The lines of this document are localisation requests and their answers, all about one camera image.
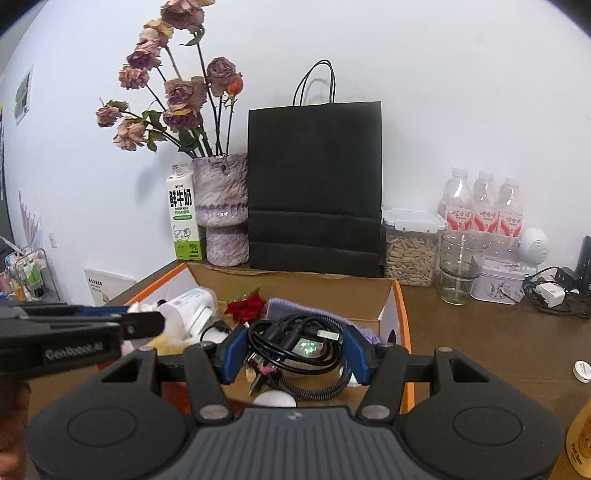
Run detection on black paper bag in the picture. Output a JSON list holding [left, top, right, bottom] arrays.
[[247, 60, 386, 278]]

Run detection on purple marbled vase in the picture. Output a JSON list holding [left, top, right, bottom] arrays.
[[191, 154, 250, 267]]

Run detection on white board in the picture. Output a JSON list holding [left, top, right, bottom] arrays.
[[84, 268, 137, 308]]

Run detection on person's left hand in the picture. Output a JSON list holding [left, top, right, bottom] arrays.
[[0, 382, 31, 462]]

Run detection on green white milk carton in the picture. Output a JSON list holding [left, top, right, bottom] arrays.
[[165, 162, 206, 261]]

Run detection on black wire tray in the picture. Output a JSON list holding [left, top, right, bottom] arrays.
[[524, 267, 591, 319]]

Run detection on wire storage rack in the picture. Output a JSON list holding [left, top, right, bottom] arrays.
[[0, 235, 61, 303]]

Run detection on clear container of seeds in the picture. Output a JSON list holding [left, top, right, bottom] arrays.
[[382, 208, 446, 287]]

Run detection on small wall picture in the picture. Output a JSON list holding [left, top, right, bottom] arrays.
[[14, 65, 34, 125]]

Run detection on white yellow plush alpaca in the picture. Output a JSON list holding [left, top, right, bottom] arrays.
[[122, 300, 195, 356]]

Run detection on clear cotton pad container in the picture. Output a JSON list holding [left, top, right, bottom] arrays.
[[159, 286, 219, 344]]

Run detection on purple wall sticker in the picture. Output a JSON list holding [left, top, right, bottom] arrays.
[[17, 190, 44, 250]]

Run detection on white round disc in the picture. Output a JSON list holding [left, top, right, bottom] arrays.
[[253, 391, 297, 408]]

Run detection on white charger block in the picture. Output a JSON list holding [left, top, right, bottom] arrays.
[[536, 281, 566, 309]]

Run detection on dried rose bouquet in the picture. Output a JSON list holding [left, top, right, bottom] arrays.
[[96, 0, 245, 160]]

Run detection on purple knitted pouch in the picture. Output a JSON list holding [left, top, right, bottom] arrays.
[[265, 298, 382, 344]]

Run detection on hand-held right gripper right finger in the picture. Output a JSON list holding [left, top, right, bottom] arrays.
[[342, 325, 492, 422]]

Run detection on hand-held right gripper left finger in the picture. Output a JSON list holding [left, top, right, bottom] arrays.
[[99, 325, 250, 423]]

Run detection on red artificial flower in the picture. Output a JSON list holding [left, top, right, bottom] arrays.
[[224, 287, 269, 326]]

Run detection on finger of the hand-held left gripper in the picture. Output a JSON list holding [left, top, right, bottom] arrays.
[[0, 311, 165, 343], [0, 304, 130, 320]]

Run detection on red orange cardboard box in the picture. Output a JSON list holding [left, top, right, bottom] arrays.
[[99, 261, 413, 416]]

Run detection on clear glass jar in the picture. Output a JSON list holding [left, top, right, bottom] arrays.
[[438, 232, 489, 305]]

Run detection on black usb cable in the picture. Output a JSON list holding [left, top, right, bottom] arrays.
[[247, 314, 345, 370]]

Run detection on white round speaker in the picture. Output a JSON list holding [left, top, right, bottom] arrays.
[[517, 226, 550, 278]]

